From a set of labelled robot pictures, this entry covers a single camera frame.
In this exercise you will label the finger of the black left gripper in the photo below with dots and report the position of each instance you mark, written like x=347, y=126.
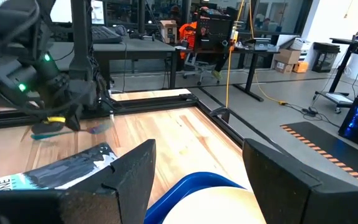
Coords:
x=73, y=119
x=48, y=127

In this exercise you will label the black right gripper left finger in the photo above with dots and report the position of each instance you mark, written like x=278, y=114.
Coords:
x=73, y=205

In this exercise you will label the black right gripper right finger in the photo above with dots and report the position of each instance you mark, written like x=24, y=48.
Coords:
x=306, y=202

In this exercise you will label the beige round plate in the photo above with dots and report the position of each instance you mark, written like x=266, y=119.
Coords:
x=213, y=208

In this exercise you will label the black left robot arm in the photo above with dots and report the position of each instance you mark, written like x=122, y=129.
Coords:
x=11, y=71

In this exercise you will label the blue plastic tray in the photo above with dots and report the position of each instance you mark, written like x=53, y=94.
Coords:
x=179, y=189

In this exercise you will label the black and teal magazine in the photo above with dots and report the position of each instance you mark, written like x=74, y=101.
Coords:
x=57, y=171

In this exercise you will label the black orange-striped floor mat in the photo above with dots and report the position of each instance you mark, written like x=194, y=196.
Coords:
x=337, y=149

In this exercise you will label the black keyboard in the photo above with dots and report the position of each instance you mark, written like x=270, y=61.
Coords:
x=104, y=35

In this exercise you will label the grey desk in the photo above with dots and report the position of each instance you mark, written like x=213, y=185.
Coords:
x=135, y=46

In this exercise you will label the computer monitor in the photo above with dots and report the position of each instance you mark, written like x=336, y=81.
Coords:
x=96, y=12

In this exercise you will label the small cardboard box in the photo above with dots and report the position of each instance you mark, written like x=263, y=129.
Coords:
x=168, y=31

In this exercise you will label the person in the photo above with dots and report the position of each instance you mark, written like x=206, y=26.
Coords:
x=187, y=34

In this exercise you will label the office chair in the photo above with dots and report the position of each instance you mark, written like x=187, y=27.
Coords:
x=200, y=67

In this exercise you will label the orange box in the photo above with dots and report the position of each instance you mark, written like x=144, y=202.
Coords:
x=300, y=67

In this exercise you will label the black standing desk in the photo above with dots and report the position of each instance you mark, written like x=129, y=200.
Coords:
x=253, y=71

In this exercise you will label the large cardboard box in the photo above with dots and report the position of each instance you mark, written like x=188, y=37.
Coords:
x=286, y=59

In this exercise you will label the black upright frame post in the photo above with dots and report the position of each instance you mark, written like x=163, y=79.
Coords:
x=80, y=37

